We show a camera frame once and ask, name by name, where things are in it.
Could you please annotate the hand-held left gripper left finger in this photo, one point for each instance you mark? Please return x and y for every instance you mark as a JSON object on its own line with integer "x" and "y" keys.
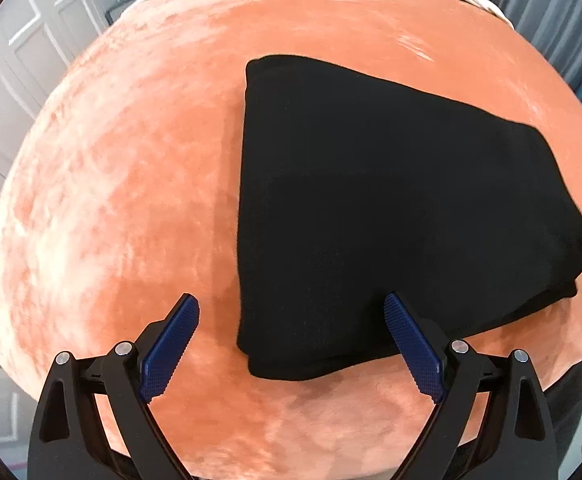
{"x": 168, "y": 345}

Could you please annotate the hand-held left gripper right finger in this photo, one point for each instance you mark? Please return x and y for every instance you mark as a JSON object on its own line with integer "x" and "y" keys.
{"x": 416, "y": 350}

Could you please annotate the black pants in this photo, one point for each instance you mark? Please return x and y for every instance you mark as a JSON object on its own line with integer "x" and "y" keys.
{"x": 371, "y": 210}

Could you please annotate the person's dark trousers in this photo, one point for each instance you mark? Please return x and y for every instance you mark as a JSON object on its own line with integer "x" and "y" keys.
{"x": 571, "y": 405}

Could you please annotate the orange plush blanket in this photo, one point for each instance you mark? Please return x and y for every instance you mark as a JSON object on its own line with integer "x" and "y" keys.
{"x": 121, "y": 185}

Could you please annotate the white wardrobe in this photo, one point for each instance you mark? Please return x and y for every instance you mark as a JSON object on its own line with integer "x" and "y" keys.
{"x": 16, "y": 45}

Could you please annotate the grey bedside table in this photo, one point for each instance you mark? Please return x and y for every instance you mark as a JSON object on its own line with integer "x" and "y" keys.
{"x": 121, "y": 7}

